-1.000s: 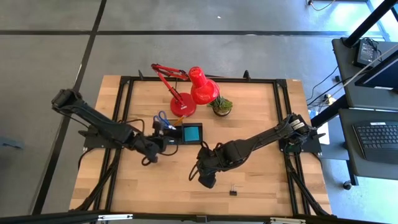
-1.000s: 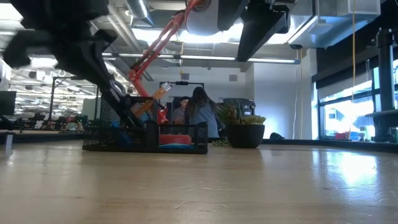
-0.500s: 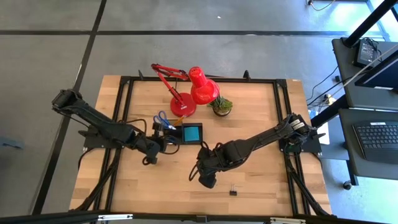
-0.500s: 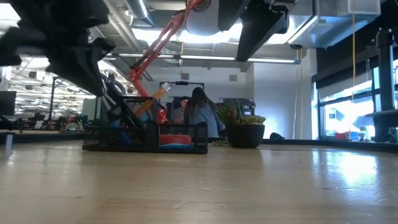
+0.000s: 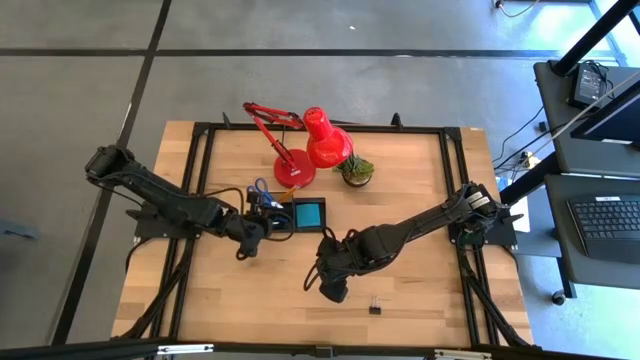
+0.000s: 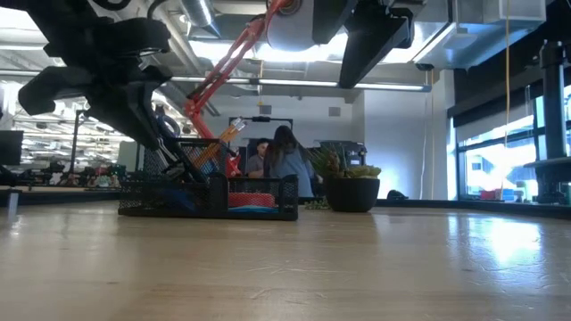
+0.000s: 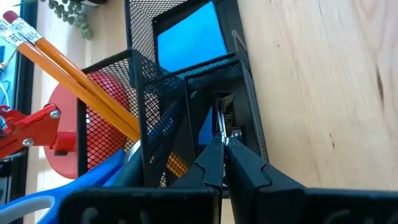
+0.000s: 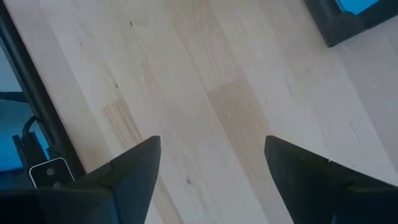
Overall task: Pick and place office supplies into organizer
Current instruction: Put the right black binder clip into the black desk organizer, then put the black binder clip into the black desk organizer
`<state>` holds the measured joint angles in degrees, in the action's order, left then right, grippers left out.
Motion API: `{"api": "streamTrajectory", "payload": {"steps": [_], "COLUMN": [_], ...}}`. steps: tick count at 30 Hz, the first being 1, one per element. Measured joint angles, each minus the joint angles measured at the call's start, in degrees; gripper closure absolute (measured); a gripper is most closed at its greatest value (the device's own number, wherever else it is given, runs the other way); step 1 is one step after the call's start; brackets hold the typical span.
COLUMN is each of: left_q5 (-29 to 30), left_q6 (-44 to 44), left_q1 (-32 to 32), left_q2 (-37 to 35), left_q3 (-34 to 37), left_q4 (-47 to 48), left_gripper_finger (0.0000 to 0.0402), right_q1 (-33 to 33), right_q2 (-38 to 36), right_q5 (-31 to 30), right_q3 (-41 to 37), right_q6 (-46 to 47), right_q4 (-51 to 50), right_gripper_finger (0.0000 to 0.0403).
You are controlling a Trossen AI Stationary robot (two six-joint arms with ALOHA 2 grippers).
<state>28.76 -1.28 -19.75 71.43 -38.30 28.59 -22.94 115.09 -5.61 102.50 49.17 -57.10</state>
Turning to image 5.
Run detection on blue handled scissors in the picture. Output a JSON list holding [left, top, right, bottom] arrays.
[[246, 176, 284, 210]]

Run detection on yellow wooden pencil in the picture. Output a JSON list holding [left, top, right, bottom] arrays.
[[277, 184, 302, 204]]

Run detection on blue sticky note pad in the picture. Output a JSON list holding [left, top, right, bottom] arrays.
[[294, 201, 324, 230]]

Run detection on black mesh desk organizer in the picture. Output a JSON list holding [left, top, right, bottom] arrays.
[[246, 188, 328, 234]]

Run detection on succulent in black pot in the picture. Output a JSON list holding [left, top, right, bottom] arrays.
[[333, 153, 376, 189]]

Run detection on white paper sheet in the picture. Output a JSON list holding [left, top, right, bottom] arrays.
[[494, 174, 532, 234]]

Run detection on black rig beam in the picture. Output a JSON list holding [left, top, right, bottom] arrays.
[[0, 338, 640, 360]]

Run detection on white power strip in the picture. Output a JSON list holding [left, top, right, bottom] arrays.
[[518, 150, 541, 171]]

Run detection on black computer cart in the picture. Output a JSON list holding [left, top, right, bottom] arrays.
[[499, 58, 640, 308]]

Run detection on black keyboard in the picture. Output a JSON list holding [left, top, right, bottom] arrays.
[[566, 194, 640, 265]]

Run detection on black power brick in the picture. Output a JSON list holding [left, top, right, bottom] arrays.
[[569, 61, 611, 109]]

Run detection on black flat monitor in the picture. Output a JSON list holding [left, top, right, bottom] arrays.
[[569, 77, 640, 148]]

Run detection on black diagonal pole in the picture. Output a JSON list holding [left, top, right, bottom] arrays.
[[549, 0, 640, 77]]

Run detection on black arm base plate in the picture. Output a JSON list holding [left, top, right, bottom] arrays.
[[448, 208, 525, 248], [133, 208, 202, 241]]

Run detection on black metal table frame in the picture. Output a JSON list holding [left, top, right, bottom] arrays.
[[112, 112, 537, 352]]

